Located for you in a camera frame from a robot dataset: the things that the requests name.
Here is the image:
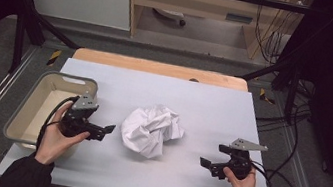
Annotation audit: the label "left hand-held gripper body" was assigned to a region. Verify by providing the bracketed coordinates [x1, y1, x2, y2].
[57, 91, 111, 144]

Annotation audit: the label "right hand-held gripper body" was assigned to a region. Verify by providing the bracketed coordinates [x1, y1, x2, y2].
[208, 134, 270, 187]

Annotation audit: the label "white cloth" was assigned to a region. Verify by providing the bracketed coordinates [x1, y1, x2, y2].
[116, 98, 189, 164]

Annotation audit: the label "beige plastic basket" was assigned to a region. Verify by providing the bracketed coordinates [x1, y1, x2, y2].
[0, 64, 101, 163]

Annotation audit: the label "person's left hand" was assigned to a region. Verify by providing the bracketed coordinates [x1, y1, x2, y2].
[33, 97, 96, 172]

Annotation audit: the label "white table board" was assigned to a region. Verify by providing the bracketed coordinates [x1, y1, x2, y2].
[0, 48, 294, 187]

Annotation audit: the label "yellow black striped tape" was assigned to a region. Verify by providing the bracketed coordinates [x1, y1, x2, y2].
[45, 48, 63, 68]
[257, 87, 278, 106]

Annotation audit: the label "black metal stand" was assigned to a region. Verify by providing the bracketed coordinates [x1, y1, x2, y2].
[235, 44, 308, 126]
[0, 0, 86, 84]

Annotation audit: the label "white office chair base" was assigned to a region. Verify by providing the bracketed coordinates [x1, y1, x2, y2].
[149, 7, 188, 29]

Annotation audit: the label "light wooden desk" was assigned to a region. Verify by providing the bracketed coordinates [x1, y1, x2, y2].
[119, 0, 315, 68]

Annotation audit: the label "black floor cables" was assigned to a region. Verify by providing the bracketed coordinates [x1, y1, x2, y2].
[248, 74, 318, 177]

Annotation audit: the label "bundle of hanging black cables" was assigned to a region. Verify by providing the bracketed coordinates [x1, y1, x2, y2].
[249, 3, 298, 68]

